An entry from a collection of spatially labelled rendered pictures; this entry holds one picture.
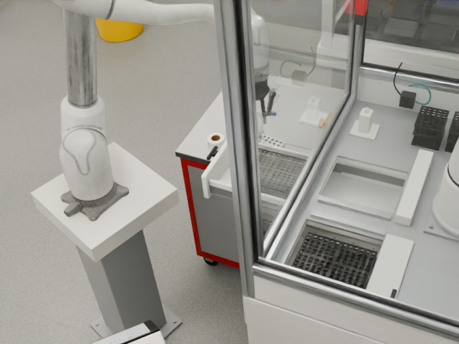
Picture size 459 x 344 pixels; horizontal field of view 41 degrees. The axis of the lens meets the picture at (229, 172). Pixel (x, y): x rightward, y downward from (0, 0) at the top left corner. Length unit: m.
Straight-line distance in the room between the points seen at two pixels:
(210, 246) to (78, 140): 1.02
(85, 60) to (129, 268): 0.84
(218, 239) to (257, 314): 1.03
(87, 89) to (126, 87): 2.12
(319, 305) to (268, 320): 0.21
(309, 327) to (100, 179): 0.86
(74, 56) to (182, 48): 2.55
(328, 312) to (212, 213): 1.13
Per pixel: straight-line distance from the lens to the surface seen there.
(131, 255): 2.41
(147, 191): 2.24
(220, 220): 2.68
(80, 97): 2.16
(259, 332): 1.89
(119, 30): 4.72
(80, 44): 2.05
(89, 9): 1.80
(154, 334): 1.42
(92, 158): 2.07
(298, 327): 1.78
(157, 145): 3.73
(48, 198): 2.31
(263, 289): 1.70
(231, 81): 1.23
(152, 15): 1.85
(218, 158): 2.18
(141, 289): 2.58
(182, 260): 3.08
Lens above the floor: 2.38
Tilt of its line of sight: 43 degrees down
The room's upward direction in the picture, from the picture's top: 6 degrees counter-clockwise
